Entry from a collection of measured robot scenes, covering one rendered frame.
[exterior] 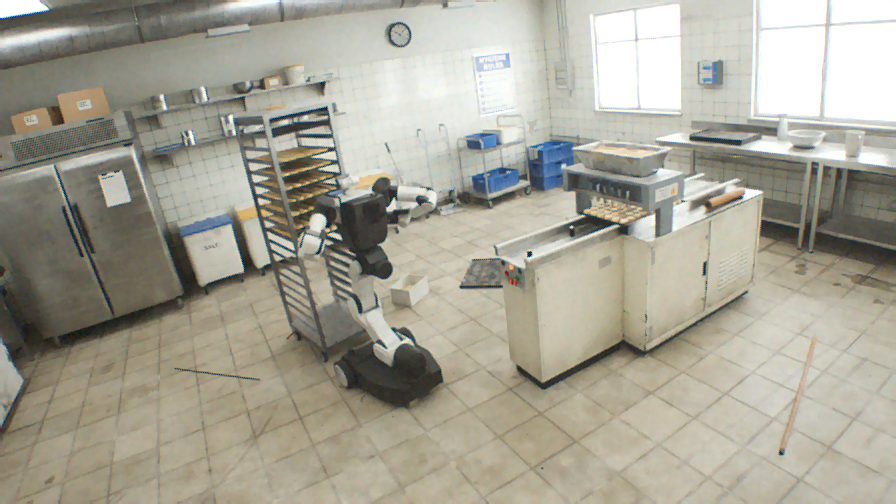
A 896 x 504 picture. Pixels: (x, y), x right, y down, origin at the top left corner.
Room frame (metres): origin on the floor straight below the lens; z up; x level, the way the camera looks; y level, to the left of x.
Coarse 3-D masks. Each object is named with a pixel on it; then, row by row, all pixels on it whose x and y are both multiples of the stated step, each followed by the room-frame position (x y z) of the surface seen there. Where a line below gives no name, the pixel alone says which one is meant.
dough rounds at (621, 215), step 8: (680, 200) 2.90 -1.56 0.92; (592, 208) 2.99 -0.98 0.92; (600, 208) 3.00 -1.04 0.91; (608, 208) 2.95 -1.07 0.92; (616, 208) 2.94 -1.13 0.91; (624, 208) 2.94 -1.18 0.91; (632, 208) 2.89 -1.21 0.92; (640, 208) 2.86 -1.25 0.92; (600, 216) 2.84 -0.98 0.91; (608, 216) 2.80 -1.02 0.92; (616, 216) 2.81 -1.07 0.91; (624, 216) 2.75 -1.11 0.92; (632, 216) 2.75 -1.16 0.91; (640, 216) 2.73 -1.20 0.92; (624, 224) 2.67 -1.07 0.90
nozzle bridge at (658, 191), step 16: (576, 176) 3.14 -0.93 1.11; (592, 176) 2.89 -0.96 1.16; (608, 176) 2.78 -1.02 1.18; (624, 176) 2.73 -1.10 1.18; (656, 176) 2.64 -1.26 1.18; (672, 176) 2.60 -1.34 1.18; (576, 192) 3.18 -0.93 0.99; (592, 192) 2.94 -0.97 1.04; (608, 192) 2.88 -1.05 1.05; (624, 192) 2.76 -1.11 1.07; (640, 192) 2.65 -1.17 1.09; (656, 192) 2.53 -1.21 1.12; (672, 192) 2.59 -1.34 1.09; (576, 208) 3.19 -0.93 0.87; (656, 208) 2.53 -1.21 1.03; (672, 208) 2.59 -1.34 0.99; (656, 224) 2.57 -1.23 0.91; (672, 224) 2.60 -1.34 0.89
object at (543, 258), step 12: (732, 180) 3.24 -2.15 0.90; (708, 192) 3.07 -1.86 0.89; (612, 228) 2.64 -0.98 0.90; (624, 228) 2.69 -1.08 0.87; (576, 240) 2.54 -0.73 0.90; (588, 240) 2.56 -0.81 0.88; (600, 240) 2.60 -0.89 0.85; (552, 252) 2.44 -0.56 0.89; (564, 252) 2.48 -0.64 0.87; (528, 264) 2.37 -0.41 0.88; (540, 264) 2.40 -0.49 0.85
